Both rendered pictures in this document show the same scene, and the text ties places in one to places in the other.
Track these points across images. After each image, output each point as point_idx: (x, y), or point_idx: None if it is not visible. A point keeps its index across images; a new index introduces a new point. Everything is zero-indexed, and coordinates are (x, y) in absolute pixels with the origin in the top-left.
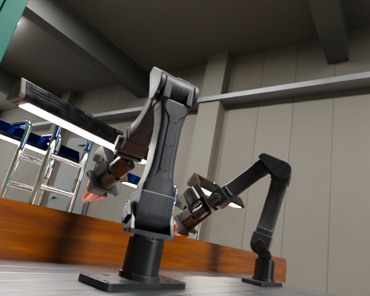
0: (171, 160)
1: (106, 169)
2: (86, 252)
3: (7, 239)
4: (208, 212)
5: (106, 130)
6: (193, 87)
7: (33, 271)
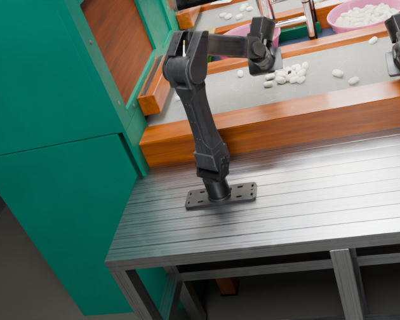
0: (200, 131)
1: None
2: (237, 147)
3: (183, 154)
4: None
5: None
6: (185, 71)
7: (179, 185)
